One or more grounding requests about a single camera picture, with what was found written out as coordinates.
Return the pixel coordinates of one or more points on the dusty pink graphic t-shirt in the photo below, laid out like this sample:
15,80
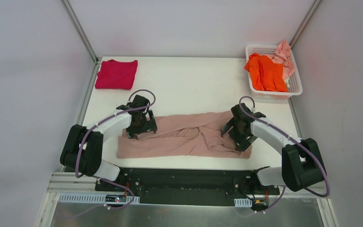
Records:
184,135

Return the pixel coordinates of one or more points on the orange t-shirt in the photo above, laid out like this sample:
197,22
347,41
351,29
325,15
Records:
265,74

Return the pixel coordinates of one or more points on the white plastic laundry basket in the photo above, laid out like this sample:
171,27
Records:
294,85

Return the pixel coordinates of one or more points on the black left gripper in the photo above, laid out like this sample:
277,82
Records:
142,130

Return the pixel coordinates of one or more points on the right white cable duct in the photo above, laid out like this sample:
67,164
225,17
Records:
243,203

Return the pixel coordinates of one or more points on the aluminium frame rail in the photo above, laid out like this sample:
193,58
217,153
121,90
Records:
67,182

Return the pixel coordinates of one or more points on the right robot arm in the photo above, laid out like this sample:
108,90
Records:
301,163

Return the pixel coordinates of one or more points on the light pink crumpled t-shirt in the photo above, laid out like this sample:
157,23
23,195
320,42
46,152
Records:
282,55

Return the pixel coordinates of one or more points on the white cable duct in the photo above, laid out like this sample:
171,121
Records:
243,203
112,199

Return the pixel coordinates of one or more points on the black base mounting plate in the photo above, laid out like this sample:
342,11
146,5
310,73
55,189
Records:
246,185

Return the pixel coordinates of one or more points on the left white cable duct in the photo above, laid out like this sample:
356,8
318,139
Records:
112,199

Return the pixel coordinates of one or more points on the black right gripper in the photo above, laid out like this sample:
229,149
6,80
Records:
236,136

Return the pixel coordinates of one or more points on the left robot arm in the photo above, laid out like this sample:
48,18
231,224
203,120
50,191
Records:
83,147

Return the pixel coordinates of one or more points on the folded red t-shirt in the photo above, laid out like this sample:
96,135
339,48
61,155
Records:
116,75

